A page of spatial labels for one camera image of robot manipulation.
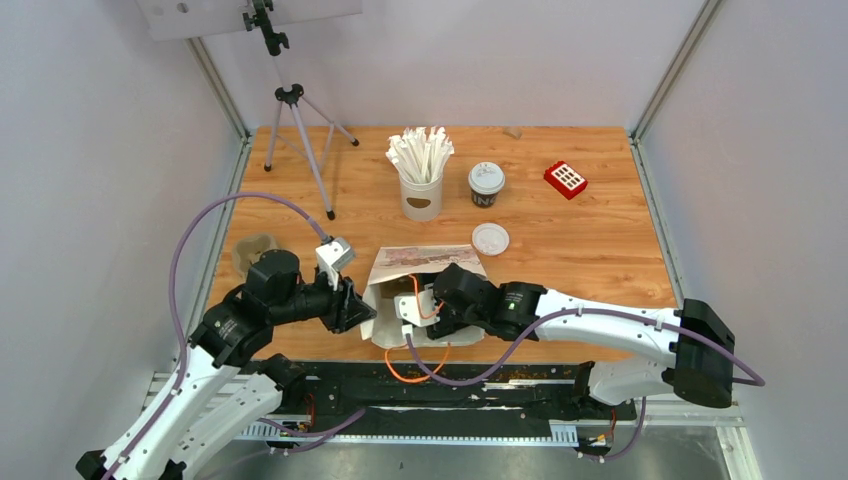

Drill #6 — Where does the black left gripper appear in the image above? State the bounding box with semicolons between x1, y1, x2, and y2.
271;263;379;333

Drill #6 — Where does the paper takeout bag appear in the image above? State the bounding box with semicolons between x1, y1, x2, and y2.
360;245;487;364

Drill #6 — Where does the brown cup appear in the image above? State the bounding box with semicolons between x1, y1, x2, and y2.
470;187;501;208

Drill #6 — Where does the white coffee cup lid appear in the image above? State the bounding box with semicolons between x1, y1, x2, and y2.
468;161;506;195

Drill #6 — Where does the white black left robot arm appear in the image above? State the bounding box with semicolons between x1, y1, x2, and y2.
76;238;376;479

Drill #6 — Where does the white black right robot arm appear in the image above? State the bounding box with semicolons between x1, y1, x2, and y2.
432;264;736;418

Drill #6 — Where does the white cup of straws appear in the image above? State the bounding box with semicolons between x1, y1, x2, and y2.
385;126;455;222

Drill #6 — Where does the red white toy block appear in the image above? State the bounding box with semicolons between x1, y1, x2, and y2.
543;161;588;200

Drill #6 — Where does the white perforated board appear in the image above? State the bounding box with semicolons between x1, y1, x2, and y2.
136;0;363;41

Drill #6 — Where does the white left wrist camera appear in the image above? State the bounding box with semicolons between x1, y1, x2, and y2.
315;237;356;290

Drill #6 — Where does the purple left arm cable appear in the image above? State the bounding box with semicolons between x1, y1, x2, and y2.
99;192;369;480

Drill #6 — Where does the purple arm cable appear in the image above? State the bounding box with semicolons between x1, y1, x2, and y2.
99;192;369;480
404;307;766;463

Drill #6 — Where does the camera tripod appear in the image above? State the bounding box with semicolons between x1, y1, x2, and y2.
242;0;360;220

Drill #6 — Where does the aluminium rail frame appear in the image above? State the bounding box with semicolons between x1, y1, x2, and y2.
142;370;747;448

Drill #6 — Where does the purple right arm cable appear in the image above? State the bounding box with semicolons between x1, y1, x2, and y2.
404;307;766;463

